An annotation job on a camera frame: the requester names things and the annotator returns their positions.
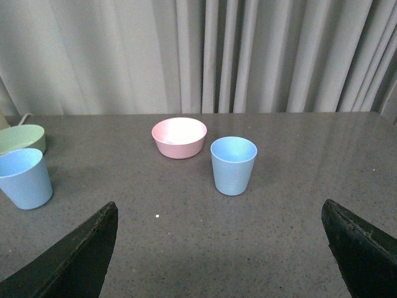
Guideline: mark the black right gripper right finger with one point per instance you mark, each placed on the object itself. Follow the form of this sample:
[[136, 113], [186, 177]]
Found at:
[[366, 255]]

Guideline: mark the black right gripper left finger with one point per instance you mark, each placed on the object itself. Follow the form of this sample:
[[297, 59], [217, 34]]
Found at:
[[75, 266]]

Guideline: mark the light blue plastic cup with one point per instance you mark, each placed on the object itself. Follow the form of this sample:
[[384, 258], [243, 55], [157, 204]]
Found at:
[[232, 162], [25, 179]]

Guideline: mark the green plastic bowl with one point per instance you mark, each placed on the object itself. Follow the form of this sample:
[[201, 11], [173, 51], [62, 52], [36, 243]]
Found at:
[[23, 136]]

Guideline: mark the pink plastic bowl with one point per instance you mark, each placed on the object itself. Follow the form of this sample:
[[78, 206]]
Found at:
[[179, 137]]

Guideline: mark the grey pleated curtain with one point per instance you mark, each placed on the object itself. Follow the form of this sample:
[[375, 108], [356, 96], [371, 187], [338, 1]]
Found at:
[[168, 57]]

